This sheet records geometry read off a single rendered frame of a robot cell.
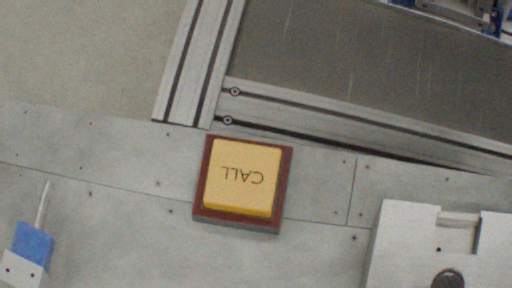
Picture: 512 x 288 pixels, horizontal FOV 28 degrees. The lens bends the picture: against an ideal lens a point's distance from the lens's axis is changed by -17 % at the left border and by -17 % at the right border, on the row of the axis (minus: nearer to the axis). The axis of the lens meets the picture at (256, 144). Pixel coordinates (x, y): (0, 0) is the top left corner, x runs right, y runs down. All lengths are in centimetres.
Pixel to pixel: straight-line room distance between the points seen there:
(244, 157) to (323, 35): 77
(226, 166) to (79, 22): 106
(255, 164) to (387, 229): 15
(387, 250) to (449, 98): 83
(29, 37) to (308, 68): 59
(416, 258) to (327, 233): 13
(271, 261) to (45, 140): 26
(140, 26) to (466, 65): 61
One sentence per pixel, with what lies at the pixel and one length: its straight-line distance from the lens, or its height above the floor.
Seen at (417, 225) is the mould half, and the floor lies 89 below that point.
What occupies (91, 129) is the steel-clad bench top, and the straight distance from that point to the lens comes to 115.
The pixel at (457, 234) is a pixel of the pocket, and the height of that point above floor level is 86.
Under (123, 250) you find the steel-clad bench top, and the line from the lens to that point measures 111.
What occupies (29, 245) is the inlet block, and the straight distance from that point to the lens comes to 108.
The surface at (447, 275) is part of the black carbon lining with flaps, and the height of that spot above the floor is 89.
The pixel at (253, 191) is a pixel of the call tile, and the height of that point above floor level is 84.
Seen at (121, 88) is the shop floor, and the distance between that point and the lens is 204.
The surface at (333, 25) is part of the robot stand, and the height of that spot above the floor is 21.
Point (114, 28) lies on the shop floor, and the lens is 209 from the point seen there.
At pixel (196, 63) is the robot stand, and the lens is 179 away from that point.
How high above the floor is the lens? 186
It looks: 70 degrees down
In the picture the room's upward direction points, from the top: 3 degrees clockwise
